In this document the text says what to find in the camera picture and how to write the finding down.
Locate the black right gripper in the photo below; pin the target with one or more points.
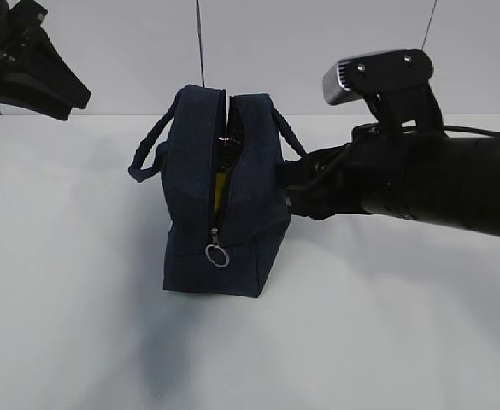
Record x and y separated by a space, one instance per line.
363 176

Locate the yellow lemon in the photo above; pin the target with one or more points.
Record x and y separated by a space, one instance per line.
220 183

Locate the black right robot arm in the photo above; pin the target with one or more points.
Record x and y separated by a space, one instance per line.
425 177

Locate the dark navy fabric lunch bag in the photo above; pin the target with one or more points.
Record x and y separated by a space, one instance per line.
205 130

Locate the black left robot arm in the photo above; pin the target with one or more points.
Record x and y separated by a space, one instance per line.
33 75

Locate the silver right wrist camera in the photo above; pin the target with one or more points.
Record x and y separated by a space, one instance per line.
395 84

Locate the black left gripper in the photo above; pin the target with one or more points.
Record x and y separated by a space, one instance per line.
38 79

